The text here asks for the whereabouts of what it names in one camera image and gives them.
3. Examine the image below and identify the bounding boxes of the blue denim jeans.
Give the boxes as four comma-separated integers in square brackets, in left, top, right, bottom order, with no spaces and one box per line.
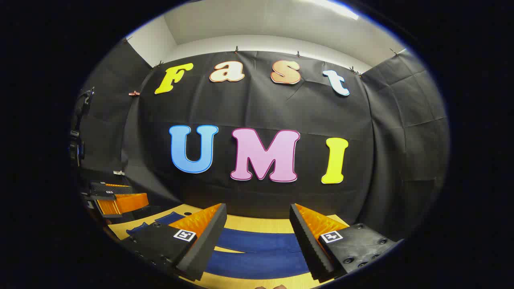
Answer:
[126,212,312,280]

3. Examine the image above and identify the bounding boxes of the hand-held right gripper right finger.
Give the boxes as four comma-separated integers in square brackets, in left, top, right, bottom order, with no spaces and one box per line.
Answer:
[289,203,398,282]

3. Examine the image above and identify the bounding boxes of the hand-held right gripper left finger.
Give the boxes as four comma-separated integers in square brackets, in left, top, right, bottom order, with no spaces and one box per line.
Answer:
[120,203,227,281]

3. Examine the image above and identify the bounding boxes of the black backdrop cloth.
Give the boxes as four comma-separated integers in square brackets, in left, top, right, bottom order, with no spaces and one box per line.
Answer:
[70,38,450,241]

